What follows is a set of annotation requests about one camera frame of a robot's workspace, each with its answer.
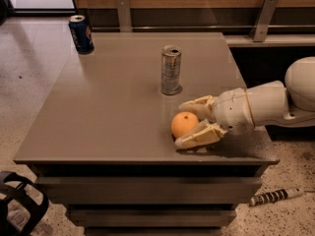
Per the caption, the middle grey drawer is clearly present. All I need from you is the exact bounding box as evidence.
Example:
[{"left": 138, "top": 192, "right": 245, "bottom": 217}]
[{"left": 68, "top": 209, "right": 236, "bottom": 227}]

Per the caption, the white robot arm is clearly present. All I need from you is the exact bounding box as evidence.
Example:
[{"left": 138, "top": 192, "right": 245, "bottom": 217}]
[{"left": 175, "top": 57, "right": 315, "bottom": 148}]

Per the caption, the top grey drawer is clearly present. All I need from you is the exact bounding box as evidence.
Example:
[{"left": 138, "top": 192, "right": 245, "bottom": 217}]
[{"left": 36, "top": 177, "right": 261, "bottom": 205}]

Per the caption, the grey drawer cabinet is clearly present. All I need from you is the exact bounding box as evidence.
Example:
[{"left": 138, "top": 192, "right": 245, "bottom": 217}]
[{"left": 15, "top": 33, "right": 278, "bottom": 236}]

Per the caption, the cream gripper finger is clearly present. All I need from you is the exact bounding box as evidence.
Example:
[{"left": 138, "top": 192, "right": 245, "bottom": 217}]
[
  {"left": 179, "top": 95, "right": 217, "bottom": 122},
  {"left": 175, "top": 119, "right": 228, "bottom": 149}
]

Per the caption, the grey drawer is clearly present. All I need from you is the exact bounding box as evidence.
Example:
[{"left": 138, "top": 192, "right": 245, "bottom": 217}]
[
  {"left": 36, "top": 177, "right": 261, "bottom": 205},
  {"left": 68, "top": 209, "right": 236, "bottom": 227}
]

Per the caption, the right metal bracket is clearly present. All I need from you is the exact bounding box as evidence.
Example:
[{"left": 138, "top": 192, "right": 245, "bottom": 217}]
[{"left": 250, "top": 0, "right": 279, "bottom": 42}]

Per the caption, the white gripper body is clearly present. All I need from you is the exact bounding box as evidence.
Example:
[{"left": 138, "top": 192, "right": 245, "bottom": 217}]
[{"left": 212, "top": 88, "right": 254, "bottom": 135}]

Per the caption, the blue pepsi can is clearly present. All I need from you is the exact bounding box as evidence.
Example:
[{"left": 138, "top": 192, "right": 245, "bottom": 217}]
[{"left": 68, "top": 15, "right": 95, "bottom": 54}]

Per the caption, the orange fruit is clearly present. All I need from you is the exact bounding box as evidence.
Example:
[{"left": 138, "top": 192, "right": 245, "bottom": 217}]
[{"left": 171, "top": 112, "right": 199, "bottom": 138}]

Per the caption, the black chair frame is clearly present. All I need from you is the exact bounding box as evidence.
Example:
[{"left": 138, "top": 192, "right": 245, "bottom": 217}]
[{"left": 0, "top": 171, "right": 49, "bottom": 236}]

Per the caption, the silver energy drink can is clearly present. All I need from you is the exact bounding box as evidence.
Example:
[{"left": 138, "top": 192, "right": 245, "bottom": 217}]
[{"left": 161, "top": 45, "right": 181, "bottom": 95}]

